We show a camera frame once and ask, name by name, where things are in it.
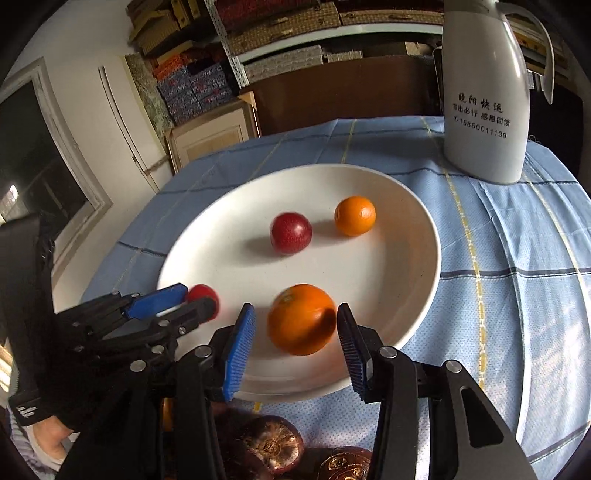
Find person's left forearm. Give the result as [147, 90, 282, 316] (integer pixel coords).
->
[9, 413, 79, 472]

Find green marbled panel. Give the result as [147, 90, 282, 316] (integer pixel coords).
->
[124, 53, 175, 134]

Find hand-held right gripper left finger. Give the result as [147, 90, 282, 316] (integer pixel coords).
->
[58, 302, 258, 480]

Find large orange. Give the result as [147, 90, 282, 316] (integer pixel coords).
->
[267, 284, 338, 357]

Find white fruit bowl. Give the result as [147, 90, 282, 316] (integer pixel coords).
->
[157, 164, 441, 402]

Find beige framed panel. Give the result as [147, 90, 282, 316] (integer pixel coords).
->
[165, 98, 260, 175]

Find white door panel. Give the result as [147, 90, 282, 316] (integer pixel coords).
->
[98, 65, 172, 193]

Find dark red apple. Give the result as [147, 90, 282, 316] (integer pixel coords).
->
[270, 212, 314, 254]

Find stack of brown boxes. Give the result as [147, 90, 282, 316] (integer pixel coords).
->
[126, 0, 206, 58]

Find brown board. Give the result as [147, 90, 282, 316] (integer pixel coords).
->
[239, 54, 444, 137]

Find stack of blue patterned boxes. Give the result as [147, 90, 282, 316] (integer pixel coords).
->
[156, 60, 242, 126]

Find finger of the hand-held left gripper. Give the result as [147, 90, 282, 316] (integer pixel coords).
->
[55, 285, 190, 340]
[78, 298, 220, 365]

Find white window frame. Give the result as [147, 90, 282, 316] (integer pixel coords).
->
[0, 58, 112, 278]

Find blue checked tablecloth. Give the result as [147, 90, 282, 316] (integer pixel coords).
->
[53, 115, 591, 480]

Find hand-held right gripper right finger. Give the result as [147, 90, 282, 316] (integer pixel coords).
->
[336, 302, 539, 480]

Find red cherry tomato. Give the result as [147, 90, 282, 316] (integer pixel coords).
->
[187, 284, 221, 322]

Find small orange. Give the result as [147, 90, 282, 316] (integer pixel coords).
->
[334, 196, 377, 237]

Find white thermos jug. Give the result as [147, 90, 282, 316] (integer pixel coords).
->
[441, 0, 555, 185]

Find white metal shelf rack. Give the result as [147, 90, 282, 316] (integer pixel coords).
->
[203, 0, 444, 88]

